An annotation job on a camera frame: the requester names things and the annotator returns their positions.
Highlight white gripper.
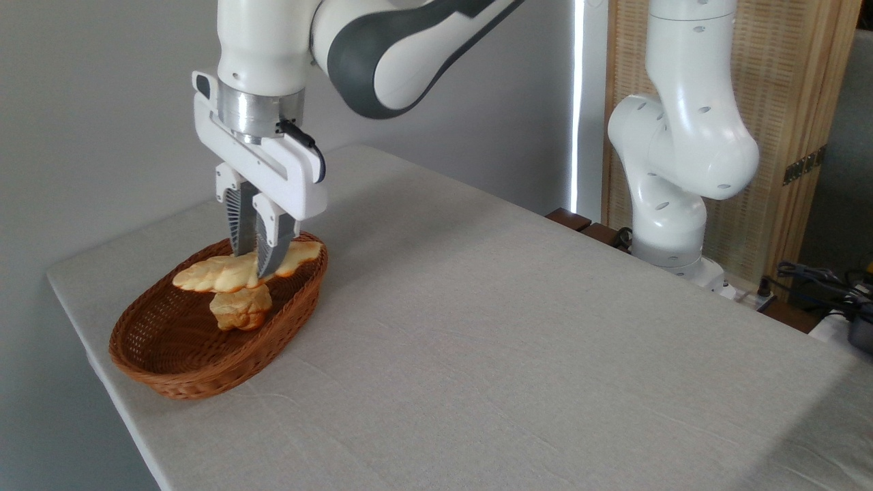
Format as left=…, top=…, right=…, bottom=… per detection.
left=192, top=70, right=329, bottom=280

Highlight long braided bread loaf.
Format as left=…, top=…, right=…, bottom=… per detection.
left=172, top=240, right=323, bottom=295

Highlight small round bread roll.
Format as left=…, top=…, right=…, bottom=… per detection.
left=209, top=284, right=273, bottom=332

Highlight brown wicker oval basket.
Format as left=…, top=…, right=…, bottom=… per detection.
left=109, top=230, right=329, bottom=400

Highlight grey linen tablecloth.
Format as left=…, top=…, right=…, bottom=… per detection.
left=46, top=144, right=873, bottom=491

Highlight dark brown wooden furniture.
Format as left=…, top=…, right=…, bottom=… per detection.
left=545, top=207, right=632, bottom=253

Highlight metal screen hinge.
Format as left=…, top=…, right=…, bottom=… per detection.
left=782, top=145, right=828, bottom=186

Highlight wooden bamboo folding screen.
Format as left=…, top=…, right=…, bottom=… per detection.
left=603, top=0, right=864, bottom=302

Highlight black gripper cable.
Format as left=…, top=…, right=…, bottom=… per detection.
left=276, top=119, right=327, bottom=184

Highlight black cable bundle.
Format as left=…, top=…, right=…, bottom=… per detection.
left=758, top=261, right=873, bottom=321

